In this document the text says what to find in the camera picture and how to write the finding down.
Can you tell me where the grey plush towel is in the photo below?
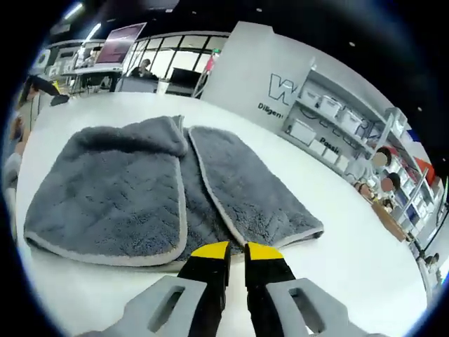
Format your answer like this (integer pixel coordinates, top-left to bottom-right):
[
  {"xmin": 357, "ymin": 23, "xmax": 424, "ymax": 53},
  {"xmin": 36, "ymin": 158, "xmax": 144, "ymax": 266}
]
[{"xmin": 22, "ymin": 114, "xmax": 326, "ymax": 268}]

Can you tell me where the pink-lit display screen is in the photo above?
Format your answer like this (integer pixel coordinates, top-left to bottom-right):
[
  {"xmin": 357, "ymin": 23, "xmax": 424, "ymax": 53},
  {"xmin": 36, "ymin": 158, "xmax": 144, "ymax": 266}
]
[{"xmin": 94, "ymin": 22, "xmax": 148, "ymax": 65}]

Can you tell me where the black monitor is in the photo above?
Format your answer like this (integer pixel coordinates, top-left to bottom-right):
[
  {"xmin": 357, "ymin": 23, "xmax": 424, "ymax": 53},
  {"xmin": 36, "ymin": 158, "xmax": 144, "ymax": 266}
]
[{"xmin": 169, "ymin": 67, "xmax": 201, "ymax": 96}]

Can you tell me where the wooden tray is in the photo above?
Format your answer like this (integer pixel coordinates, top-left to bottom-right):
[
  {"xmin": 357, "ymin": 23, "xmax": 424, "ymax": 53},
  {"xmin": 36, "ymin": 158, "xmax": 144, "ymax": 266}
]
[{"xmin": 370, "ymin": 201, "xmax": 415, "ymax": 242}]

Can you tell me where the metal ladder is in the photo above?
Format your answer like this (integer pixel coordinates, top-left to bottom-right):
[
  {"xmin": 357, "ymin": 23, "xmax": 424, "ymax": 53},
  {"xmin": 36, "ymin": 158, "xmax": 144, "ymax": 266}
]
[{"xmin": 192, "ymin": 51, "xmax": 220, "ymax": 100}]

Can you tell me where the black tripod stand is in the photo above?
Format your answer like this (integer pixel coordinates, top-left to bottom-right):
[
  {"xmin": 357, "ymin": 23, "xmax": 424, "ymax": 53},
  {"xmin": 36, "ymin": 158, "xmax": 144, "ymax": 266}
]
[{"xmin": 408, "ymin": 175, "xmax": 449, "ymax": 263}]

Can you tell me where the group of white storage bins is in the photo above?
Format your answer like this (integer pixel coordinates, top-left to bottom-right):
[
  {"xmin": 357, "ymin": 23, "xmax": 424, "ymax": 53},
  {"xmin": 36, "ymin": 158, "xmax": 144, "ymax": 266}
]
[{"xmin": 290, "ymin": 86, "xmax": 432, "ymax": 225}]

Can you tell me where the grey metal storage shelf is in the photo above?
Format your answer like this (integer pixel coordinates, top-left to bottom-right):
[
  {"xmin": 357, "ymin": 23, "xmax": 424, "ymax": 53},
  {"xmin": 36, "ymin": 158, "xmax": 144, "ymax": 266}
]
[{"xmin": 280, "ymin": 55, "xmax": 443, "ymax": 246}]

